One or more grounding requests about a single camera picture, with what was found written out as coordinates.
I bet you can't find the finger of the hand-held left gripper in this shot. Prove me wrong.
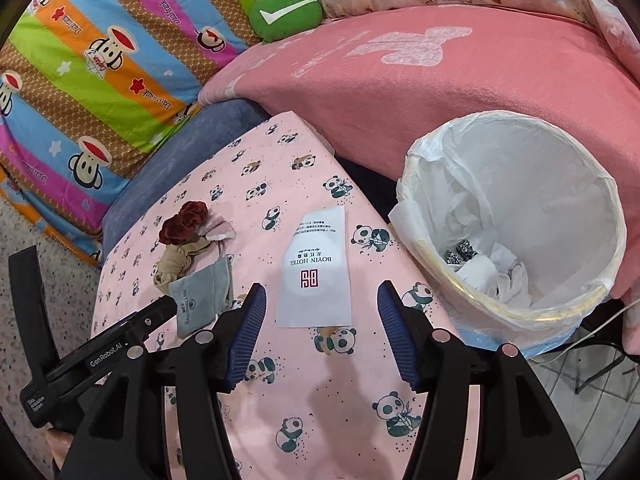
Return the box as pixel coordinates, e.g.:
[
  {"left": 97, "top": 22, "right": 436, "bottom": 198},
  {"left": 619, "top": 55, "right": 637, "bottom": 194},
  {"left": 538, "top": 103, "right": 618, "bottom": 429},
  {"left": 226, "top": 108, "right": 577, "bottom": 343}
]
[
  {"left": 7, "top": 245, "right": 57, "bottom": 386},
  {"left": 100, "top": 295, "right": 177, "bottom": 348}
]

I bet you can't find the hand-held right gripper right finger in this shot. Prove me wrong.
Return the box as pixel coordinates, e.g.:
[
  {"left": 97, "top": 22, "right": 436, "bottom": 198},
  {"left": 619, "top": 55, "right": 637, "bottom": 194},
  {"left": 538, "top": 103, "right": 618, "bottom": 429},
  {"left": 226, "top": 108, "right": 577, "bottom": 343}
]
[{"left": 376, "top": 281, "right": 584, "bottom": 480}]

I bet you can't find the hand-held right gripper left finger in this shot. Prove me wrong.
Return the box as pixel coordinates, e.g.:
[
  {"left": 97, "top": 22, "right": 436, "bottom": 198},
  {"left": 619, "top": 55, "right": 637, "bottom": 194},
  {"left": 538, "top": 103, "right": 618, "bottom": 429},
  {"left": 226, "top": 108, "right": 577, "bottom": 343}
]
[{"left": 60, "top": 282, "right": 268, "bottom": 480}]

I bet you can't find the grey pouch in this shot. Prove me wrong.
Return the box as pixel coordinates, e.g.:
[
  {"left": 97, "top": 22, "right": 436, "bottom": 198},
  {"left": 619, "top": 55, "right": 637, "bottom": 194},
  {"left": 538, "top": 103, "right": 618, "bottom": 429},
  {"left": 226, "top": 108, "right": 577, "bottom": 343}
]
[{"left": 168, "top": 260, "right": 234, "bottom": 339}]

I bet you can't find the round trash bin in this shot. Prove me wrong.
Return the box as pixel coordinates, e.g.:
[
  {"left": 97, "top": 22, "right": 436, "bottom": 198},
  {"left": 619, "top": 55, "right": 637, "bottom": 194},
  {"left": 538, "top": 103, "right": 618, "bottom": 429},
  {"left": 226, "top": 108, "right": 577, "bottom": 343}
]
[{"left": 389, "top": 114, "right": 627, "bottom": 357}]

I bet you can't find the white paper packet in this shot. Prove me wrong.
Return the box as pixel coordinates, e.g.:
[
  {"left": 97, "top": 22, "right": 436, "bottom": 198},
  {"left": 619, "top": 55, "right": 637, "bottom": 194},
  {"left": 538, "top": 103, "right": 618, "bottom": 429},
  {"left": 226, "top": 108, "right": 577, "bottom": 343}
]
[{"left": 276, "top": 205, "right": 353, "bottom": 329}]

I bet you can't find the black speckled scrunchie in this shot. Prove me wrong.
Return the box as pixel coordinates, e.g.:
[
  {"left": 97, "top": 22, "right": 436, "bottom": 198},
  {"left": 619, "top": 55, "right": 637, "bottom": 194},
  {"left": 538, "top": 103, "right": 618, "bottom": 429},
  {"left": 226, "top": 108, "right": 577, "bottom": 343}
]
[{"left": 444, "top": 241, "right": 479, "bottom": 266}]

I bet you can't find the white plastic bin liner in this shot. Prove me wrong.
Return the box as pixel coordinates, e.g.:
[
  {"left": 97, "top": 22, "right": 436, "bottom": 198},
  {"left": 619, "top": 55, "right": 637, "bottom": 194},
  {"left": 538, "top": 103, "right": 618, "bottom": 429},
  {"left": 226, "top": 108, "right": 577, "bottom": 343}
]
[{"left": 389, "top": 114, "right": 627, "bottom": 346}]

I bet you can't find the pink panda print cloth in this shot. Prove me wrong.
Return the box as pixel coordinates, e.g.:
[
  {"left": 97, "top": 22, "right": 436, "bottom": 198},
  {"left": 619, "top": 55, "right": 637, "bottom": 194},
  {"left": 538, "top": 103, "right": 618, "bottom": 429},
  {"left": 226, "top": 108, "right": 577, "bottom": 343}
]
[{"left": 87, "top": 112, "right": 461, "bottom": 480}]

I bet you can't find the dark red scrunchie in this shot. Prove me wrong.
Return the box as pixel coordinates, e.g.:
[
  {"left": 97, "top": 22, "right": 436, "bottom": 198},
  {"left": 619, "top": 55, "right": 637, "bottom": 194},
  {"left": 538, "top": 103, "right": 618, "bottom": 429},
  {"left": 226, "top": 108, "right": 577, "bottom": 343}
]
[{"left": 159, "top": 201, "right": 209, "bottom": 247}]

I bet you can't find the pink white small wrapper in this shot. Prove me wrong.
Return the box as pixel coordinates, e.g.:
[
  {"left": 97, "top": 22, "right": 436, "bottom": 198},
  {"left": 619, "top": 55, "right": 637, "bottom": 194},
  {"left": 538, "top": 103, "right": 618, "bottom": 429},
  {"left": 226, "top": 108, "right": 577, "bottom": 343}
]
[{"left": 200, "top": 215, "right": 236, "bottom": 244}]

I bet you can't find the blue grey sofa cushion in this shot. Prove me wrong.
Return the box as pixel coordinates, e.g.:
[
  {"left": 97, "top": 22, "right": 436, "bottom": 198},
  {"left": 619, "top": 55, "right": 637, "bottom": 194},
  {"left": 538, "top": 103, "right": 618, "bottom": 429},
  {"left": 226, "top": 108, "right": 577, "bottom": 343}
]
[{"left": 100, "top": 99, "right": 273, "bottom": 261}]

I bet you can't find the black metal stand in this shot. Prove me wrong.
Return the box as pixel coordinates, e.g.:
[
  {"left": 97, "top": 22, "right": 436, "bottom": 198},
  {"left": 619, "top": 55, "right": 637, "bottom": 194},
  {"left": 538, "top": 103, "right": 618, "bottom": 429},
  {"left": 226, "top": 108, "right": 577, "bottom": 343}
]
[{"left": 572, "top": 340, "right": 640, "bottom": 396}]

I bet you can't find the striped cartoon quilt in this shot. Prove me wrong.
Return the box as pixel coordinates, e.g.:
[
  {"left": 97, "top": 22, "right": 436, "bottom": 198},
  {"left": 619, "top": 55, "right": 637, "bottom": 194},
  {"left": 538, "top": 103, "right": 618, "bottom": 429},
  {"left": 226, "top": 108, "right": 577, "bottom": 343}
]
[{"left": 0, "top": 0, "right": 261, "bottom": 267}]

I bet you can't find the pink blanket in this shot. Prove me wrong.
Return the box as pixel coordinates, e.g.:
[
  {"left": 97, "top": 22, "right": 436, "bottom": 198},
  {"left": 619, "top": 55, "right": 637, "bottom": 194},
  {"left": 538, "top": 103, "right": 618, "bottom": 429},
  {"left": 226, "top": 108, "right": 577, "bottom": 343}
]
[{"left": 200, "top": 5, "right": 640, "bottom": 306}]

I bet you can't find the green cushion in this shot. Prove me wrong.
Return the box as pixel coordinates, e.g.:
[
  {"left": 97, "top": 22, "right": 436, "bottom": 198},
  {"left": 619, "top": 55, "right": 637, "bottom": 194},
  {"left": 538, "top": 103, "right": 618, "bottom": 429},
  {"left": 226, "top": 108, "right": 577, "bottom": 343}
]
[{"left": 248, "top": 0, "right": 323, "bottom": 44}]

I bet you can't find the pink white pillow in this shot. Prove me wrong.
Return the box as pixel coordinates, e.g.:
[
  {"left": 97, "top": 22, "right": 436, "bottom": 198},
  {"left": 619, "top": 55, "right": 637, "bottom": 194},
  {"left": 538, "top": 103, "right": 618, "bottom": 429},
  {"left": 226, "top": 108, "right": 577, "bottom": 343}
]
[{"left": 587, "top": 0, "right": 640, "bottom": 69}]

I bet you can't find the thin white cable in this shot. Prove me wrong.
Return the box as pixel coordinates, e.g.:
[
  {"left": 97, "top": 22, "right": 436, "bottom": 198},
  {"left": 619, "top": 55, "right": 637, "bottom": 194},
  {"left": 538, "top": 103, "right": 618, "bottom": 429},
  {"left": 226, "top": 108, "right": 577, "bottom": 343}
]
[{"left": 542, "top": 299, "right": 640, "bottom": 367}]

